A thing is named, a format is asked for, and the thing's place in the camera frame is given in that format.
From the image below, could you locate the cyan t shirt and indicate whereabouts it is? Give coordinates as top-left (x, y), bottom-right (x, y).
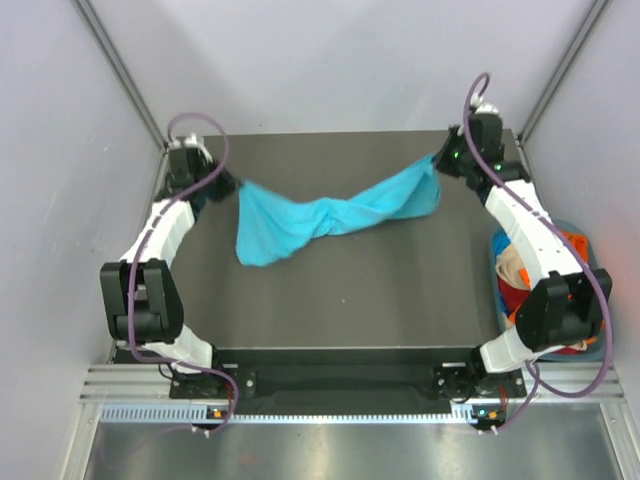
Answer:
top-left (235, 155), bottom-right (441, 267)

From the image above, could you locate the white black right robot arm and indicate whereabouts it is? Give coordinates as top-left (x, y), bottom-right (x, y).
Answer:
top-left (435, 107), bottom-right (612, 396)

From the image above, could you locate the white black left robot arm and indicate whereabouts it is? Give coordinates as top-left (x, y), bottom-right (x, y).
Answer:
top-left (99, 136), bottom-right (240, 397)

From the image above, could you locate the blue laundry basket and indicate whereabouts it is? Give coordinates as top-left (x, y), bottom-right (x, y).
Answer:
top-left (487, 218), bottom-right (616, 363)

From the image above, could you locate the red t shirt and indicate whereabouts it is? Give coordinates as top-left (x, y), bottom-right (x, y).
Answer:
top-left (496, 277), bottom-right (596, 356)

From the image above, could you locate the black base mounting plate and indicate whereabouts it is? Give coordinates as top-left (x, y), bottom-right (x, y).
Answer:
top-left (161, 347), bottom-right (526, 414)

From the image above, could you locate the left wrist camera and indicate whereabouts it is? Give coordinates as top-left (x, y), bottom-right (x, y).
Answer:
top-left (167, 133), bottom-right (208, 156)

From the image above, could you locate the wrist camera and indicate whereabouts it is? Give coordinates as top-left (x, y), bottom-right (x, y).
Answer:
top-left (469, 96), bottom-right (500, 115)
top-left (167, 133), bottom-right (208, 156)

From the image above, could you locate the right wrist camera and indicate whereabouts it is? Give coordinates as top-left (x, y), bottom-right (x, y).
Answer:
top-left (469, 96), bottom-right (500, 115)

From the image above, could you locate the white slotted cable duct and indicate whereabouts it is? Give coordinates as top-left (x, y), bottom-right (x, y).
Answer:
top-left (100, 404), bottom-right (501, 425)

